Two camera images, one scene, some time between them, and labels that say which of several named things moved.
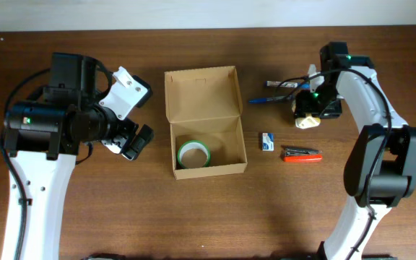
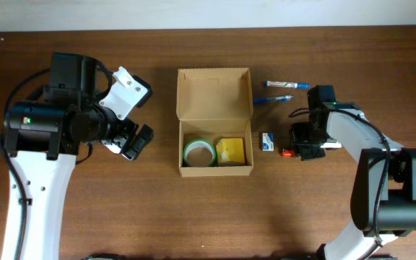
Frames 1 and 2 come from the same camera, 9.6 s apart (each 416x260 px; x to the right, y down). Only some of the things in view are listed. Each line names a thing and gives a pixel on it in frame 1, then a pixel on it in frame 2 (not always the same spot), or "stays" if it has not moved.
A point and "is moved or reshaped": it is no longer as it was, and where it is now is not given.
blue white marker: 277,84 stays
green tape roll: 193,154 is moved or reshaped
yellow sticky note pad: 307,122 is moved or reshaped
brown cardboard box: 205,105 is moved or reshaped
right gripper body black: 309,107 to 305,141
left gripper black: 124,130 stays
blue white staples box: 268,141 stays
